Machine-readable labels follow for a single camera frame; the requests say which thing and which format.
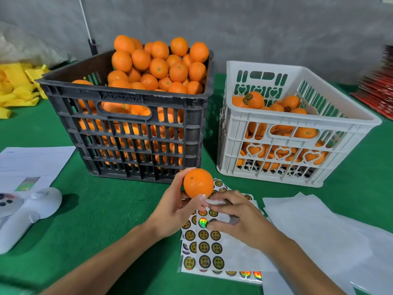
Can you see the person's right hand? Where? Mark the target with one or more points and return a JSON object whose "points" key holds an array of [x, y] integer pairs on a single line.
{"points": [[245, 224]]}

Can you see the person's left hand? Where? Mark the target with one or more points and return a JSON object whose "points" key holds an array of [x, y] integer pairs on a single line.
{"points": [[169, 212]]}

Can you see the single orange fruit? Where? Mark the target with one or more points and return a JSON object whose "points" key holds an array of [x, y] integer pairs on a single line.
{"points": [[198, 182]]}

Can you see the black plastic crate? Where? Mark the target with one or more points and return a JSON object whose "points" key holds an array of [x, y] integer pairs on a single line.
{"points": [[190, 110]]}

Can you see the heap of labelled oranges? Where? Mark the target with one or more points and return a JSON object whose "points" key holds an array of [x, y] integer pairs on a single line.
{"points": [[253, 100]]}

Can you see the white plastic crate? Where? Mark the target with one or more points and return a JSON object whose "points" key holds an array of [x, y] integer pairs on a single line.
{"points": [[258, 64]]}

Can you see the pile of oranges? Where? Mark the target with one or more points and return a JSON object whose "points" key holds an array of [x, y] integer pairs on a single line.
{"points": [[123, 44]]}

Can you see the person's left forearm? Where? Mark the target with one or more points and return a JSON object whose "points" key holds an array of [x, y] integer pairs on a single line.
{"points": [[101, 264]]}

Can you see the person's right forearm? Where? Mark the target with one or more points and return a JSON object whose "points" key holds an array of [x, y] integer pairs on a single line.
{"points": [[304, 267]]}

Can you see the green felt table cover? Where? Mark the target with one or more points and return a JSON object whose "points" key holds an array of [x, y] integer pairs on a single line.
{"points": [[104, 230]]}

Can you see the white backing sheet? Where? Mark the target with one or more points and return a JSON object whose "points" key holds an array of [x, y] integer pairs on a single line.
{"points": [[377, 255], [313, 233]]}

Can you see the white handheld controller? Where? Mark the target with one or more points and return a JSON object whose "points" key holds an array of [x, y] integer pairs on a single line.
{"points": [[37, 205]]}

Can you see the white printed paper sheet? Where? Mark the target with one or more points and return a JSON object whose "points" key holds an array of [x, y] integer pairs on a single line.
{"points": [[37, 161]]}

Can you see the stack of red cardboard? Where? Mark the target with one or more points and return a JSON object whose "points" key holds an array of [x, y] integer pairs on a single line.
{"points": [[379, 86]]}

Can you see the pile of yellow bags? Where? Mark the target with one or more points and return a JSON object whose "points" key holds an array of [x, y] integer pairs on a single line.
{"points": [[17, 86]]}

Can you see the white pole with black base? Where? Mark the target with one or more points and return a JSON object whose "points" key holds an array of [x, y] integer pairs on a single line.
{"points": [[86, 21]]}

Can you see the beige woven sack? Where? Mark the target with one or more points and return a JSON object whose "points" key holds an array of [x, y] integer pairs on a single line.
{"points": [[27, 46]]}

